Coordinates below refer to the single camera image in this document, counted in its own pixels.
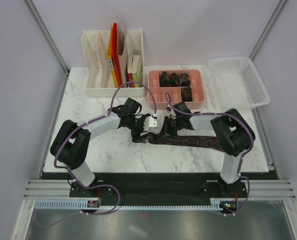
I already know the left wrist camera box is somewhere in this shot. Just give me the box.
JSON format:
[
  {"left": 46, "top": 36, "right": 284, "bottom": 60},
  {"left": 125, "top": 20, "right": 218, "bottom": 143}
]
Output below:
[{"left": 143, "top": 116, "right": 160, "bottom": 131}]

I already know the orange red folder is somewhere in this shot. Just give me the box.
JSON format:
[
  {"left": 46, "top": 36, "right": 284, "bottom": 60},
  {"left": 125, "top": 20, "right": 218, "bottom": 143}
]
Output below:
[{"left": 106, "top": 22, "right": 122, "bottom": 88}]

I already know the rolled tie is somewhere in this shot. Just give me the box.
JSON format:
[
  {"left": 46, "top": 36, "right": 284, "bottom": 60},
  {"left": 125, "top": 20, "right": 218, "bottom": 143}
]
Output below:
[
  {"left": 181, "top": 86, "right": 193, "bottom": 102},
  {"left": 169, "top": 72, "right": 180, "bottom": 87},
  {"left": 179, "top": 73, "right": 191, "bottom": 87},
  {"left": 159, "top": 71, "right": 170, "bottom": 87}
]

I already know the rolled tie front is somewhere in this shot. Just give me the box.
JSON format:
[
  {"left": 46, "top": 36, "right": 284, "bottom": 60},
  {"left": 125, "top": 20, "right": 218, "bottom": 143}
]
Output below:
[{"left": 181, "top": 86, "right": 193, "bottom": 102}]

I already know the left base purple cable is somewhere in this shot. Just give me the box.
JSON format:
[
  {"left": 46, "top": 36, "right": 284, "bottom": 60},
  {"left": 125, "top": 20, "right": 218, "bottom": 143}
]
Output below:
[{"left": 79, "top": 184, "right": 122, "bottom": 216}]

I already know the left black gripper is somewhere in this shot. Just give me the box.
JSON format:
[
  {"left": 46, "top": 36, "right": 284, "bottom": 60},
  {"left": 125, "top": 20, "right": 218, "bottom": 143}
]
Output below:
[{"left": 126, "top": 113, "right": 151, "bottom": 144}]

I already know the white slotted cable duct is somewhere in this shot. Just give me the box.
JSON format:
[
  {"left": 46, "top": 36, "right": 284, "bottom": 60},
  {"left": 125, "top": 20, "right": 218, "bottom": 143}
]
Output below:
[{"left": 34, "top": 198, "right": 234, "bottom": 211}]

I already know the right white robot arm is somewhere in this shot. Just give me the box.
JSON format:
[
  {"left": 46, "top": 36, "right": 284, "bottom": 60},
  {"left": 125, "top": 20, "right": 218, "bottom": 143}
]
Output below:
[{"left": 149, "top": 101, "right": 256, "bottom": 197}]

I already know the pink divided storage box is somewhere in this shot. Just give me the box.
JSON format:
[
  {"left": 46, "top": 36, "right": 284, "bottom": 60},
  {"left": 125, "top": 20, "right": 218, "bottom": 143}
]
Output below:
[{"left": 147, "top": 69, "right": 206, "bottom": 110}]

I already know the dark paisley necktie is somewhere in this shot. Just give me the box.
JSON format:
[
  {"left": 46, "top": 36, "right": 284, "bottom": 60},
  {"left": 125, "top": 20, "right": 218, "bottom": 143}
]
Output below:
[{"left": 148, "top": 133, "right": 224, "bottom": 152}]

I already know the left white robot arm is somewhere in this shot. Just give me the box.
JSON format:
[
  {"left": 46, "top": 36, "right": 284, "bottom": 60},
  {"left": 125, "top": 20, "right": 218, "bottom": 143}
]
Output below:
[{"left": 50, "top": 97, "right": 152, "bottom": 197}]

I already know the white perforated plastic basket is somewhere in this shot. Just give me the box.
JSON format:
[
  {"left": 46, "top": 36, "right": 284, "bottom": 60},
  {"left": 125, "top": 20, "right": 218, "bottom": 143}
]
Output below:
[{"left": 207, "top": 56, "right": 271, "bottom": 110}]

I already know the beige paper folder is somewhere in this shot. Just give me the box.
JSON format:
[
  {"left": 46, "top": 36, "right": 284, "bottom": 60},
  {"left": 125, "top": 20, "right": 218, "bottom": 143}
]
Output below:
[{"left": 117, "top": 30, "right": 128, "bottom": 84}]

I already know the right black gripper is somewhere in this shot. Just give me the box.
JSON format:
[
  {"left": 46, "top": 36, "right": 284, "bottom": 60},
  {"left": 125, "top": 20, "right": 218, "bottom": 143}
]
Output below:
[{"left": 157, "top": 116, "right": 183, "bottom": 141}]

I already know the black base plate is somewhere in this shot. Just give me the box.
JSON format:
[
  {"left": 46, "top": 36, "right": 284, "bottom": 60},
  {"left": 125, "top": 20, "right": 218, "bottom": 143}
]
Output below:
[{"left": 69, "top": 173, "right": 247, "bottom": 205}]

